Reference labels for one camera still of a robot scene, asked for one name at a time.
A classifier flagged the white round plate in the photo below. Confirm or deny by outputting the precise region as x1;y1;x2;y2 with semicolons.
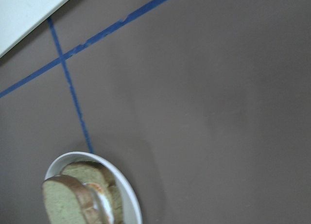
44;152;143;224

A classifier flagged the bread slice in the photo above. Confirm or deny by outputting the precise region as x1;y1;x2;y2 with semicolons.
61;161;123;224
41;175;104;224

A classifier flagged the cream bear tray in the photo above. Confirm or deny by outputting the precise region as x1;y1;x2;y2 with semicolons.
0;0;69;56

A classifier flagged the bread slice on plate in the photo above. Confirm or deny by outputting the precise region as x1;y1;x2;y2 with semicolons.
61;161;123;224

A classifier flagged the fried egg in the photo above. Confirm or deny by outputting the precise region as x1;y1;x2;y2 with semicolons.
83;182;115;224

